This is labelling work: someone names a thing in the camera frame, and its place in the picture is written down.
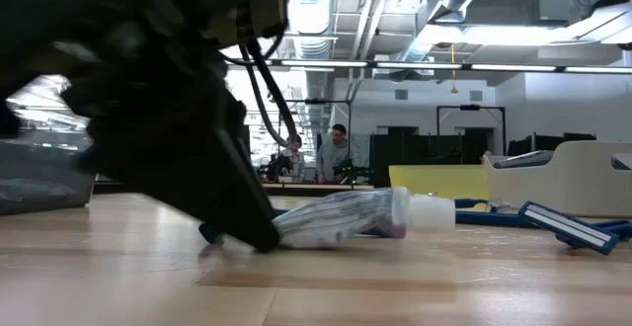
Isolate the white travel toothpaste tube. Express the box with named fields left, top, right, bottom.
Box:
left=271, top=186, right=456, bottom=251

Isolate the dark grey roll-on deodorant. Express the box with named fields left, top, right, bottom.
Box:
left=493, top=149, right=554, bottom=170

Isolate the person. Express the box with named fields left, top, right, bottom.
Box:
left=281, top=133, right=307, bottom=184
left=315, top=122, right=353, bottom=185

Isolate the wooden background table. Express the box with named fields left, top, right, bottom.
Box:
left=261, top=182, right=375, bottom=198

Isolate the grey translucent plastic bin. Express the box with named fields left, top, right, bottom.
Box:
left=0, top=137, right=96, bottom=217

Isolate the yellow plastic bin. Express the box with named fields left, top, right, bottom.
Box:
left=388, top=164, right=491, bottom=201

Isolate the white plastic bin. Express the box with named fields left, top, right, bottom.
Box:
left=483, top=140, right=632, bottom=218

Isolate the black metal frame stand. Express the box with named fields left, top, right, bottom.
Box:
left=283, top=98, right=353, bottom=185
left=435, top=104, right=508, bottom=157

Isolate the black partition wall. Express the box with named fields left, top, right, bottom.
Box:
left=369, top=132, right=495, bottom=192

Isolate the long ceiling light rail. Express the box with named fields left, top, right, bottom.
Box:
left=221, top=57, right=632, bottom=74

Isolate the yellow hanging pendant cord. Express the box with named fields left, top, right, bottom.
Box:
left=448, top=42, right=459, bottom=95

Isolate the grey rectangular air duct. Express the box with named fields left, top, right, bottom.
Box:
left=463, top=0, right=574, bottom=27

